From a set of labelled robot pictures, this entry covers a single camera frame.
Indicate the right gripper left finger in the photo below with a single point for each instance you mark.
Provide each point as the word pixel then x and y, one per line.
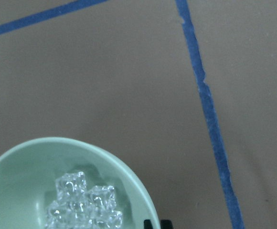
pixel 148 224

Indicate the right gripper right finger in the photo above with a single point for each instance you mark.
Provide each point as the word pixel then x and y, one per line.
pixel 166 224

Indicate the green bowl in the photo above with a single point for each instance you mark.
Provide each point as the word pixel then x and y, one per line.
pixel 27 181

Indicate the clear ice cubes pile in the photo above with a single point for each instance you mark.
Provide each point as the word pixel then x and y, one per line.
pixel 78 207

